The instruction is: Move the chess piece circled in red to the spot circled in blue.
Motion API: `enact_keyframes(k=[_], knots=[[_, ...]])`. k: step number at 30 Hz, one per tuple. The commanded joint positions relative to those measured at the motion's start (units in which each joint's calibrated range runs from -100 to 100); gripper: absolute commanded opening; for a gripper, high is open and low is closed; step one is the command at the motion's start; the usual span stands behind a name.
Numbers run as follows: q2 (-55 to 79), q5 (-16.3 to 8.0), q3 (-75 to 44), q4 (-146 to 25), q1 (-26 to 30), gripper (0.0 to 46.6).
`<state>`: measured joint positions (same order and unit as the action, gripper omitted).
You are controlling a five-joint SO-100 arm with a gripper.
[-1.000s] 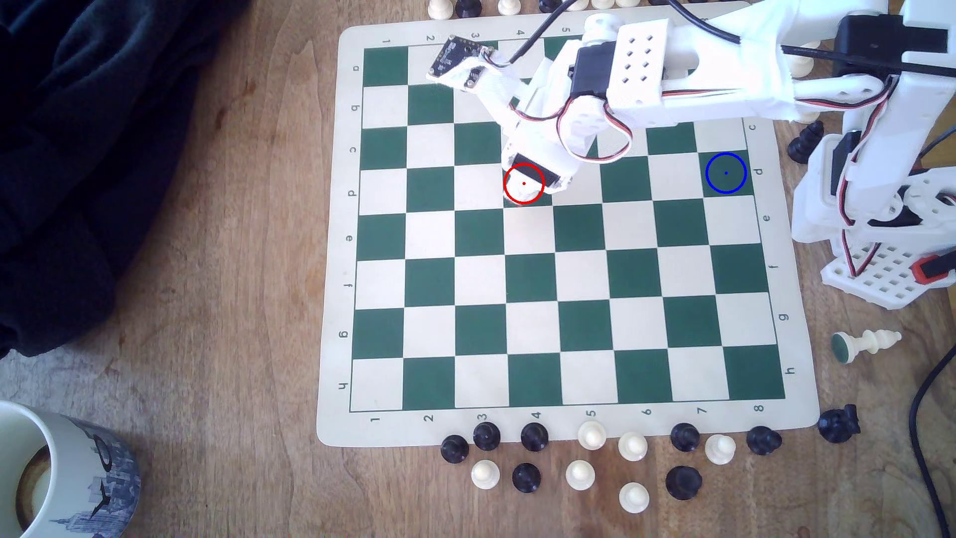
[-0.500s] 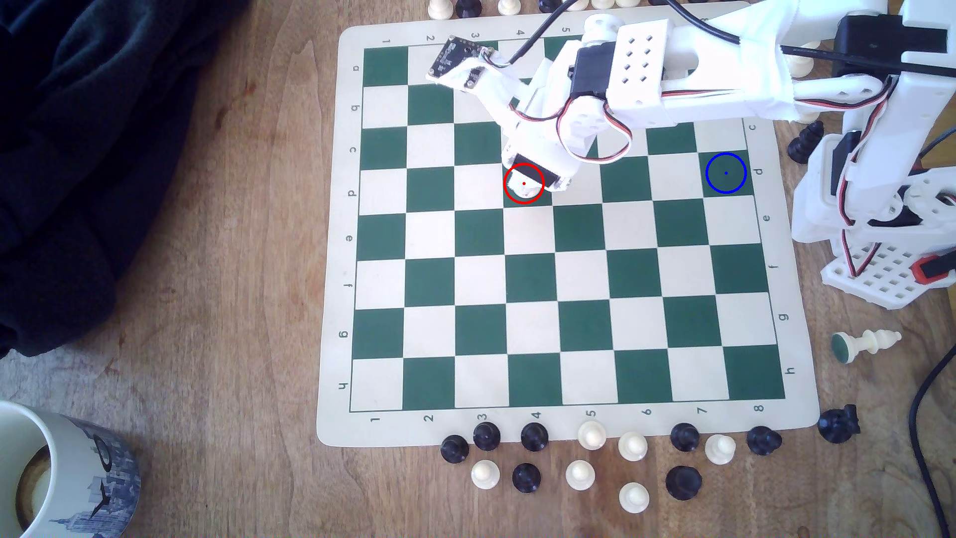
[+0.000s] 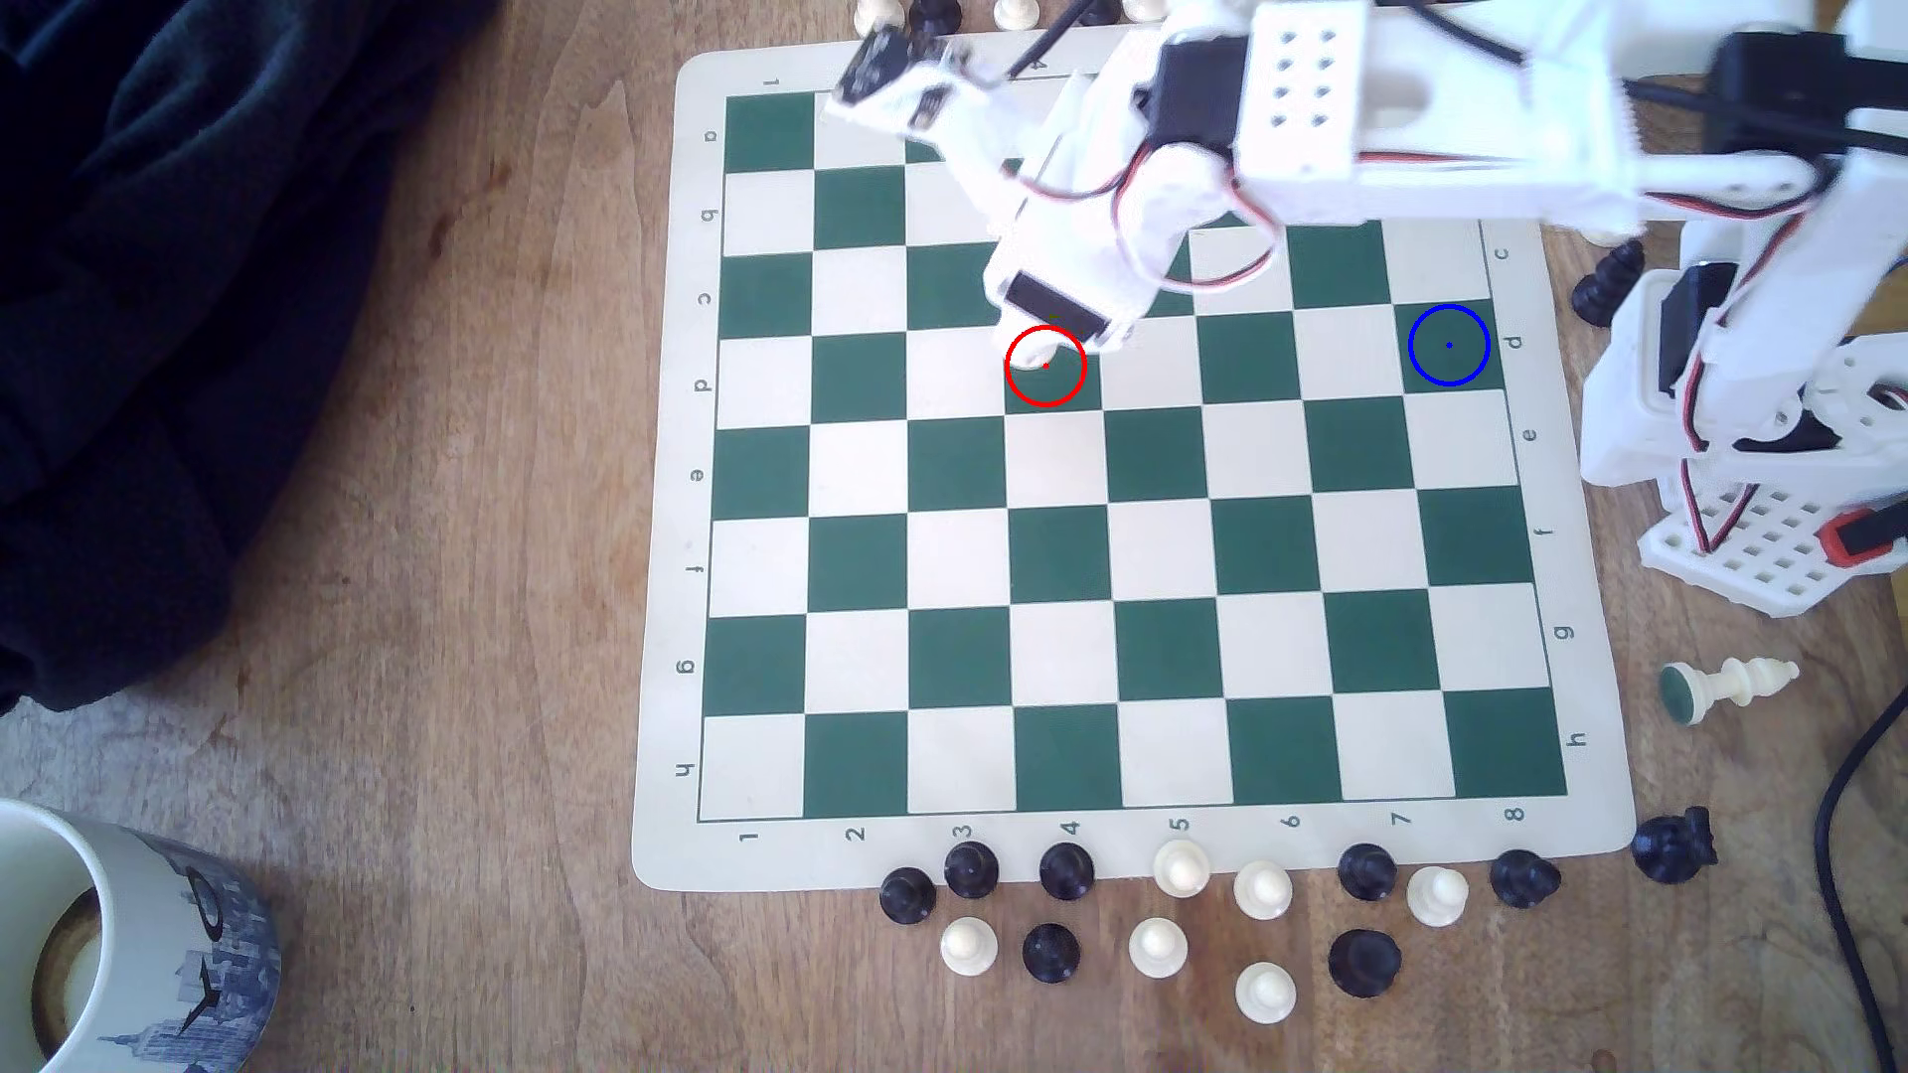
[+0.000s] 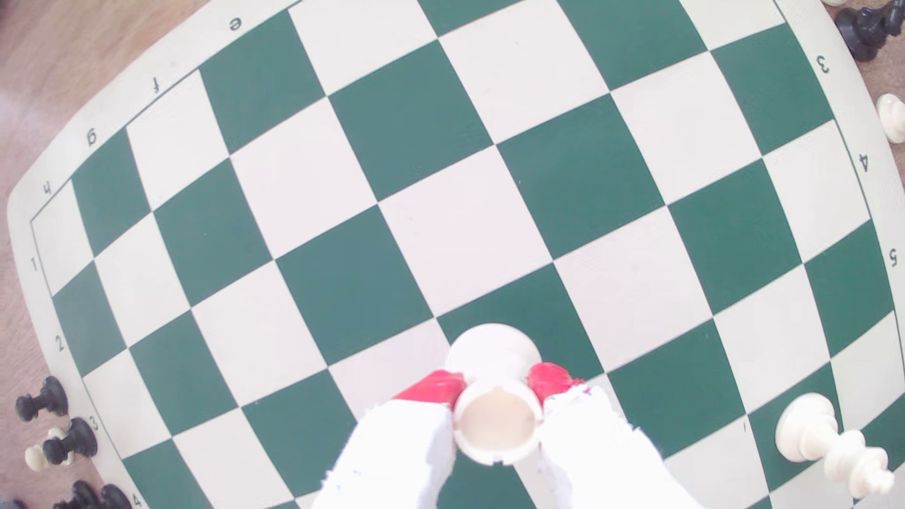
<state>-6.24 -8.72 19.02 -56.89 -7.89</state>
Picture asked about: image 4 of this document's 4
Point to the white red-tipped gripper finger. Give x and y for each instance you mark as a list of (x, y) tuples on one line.
[(396, 459), (601, 459)]

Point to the white chess rook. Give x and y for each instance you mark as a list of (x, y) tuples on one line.
[(495, 424)]

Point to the white chess king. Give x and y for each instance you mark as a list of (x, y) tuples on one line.
[(806, 428)]

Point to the black chess pawn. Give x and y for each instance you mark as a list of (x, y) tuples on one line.
[(79, 496), (115, 498), (51, 398), (74, 440)]

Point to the green white chess board mat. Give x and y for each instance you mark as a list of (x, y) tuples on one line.
[(396, 120)]

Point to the white chess pawn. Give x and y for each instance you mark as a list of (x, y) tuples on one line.
[(34, 458)]

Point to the white chess piece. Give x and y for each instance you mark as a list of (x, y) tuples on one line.
[(894, 117)]

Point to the black chess piece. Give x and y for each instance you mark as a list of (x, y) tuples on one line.
[(859, 32)]

